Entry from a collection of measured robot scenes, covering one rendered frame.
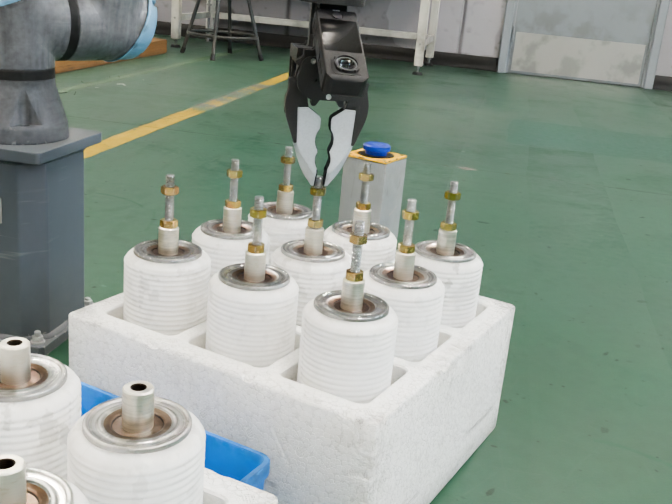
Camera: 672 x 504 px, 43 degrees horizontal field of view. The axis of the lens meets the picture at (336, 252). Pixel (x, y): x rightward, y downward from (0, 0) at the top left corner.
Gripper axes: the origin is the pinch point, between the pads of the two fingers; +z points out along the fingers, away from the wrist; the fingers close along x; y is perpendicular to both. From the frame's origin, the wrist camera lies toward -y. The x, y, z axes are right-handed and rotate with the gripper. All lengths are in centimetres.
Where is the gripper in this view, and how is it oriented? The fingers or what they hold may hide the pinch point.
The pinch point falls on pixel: (320, 175)
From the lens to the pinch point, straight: 97.7
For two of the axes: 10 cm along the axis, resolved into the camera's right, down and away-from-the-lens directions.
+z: -0.9, 9.5, 3.1
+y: -1.7, -3.2, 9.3
